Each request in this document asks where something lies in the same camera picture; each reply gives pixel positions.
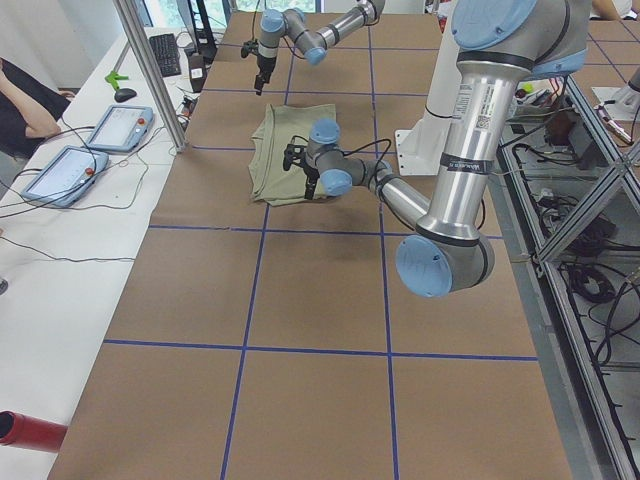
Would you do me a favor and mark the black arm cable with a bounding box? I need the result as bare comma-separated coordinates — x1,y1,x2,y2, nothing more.
344,138,394,166

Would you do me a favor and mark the near blue teach pendant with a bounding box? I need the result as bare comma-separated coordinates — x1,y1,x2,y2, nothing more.
20,146,109,208

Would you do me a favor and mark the blue teach pendant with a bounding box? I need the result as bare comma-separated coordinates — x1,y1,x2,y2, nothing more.
86,104,154,153
20,146,109,208

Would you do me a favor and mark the seated person in black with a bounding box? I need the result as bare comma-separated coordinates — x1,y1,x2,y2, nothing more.
1,58,71,159

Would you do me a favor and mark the far blue teach pendant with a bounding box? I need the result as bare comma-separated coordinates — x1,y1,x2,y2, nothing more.
86,104,154,153

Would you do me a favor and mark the olive green long-sleeve shirt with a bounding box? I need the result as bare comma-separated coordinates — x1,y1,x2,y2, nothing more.
248,104,336,206

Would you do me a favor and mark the black keyboard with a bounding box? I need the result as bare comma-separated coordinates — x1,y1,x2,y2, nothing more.
148,33,181,77

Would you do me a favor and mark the green plastic tool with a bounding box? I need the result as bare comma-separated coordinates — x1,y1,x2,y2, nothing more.
104,70,129,91

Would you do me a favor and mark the black computer mouse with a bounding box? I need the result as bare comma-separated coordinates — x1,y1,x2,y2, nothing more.
114,88,137,103

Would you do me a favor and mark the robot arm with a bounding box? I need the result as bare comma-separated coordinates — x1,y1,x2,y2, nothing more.
241,0,386,96
282,1,591,297

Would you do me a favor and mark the aluminium frame pillar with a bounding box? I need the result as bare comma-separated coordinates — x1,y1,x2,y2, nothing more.
113,0,186,153

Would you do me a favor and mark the red cylinder bottle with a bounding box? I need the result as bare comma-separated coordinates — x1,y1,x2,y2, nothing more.
1,411,67,453

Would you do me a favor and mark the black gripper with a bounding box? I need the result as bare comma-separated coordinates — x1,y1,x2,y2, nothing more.
283,143,320,200
241,39,278,95

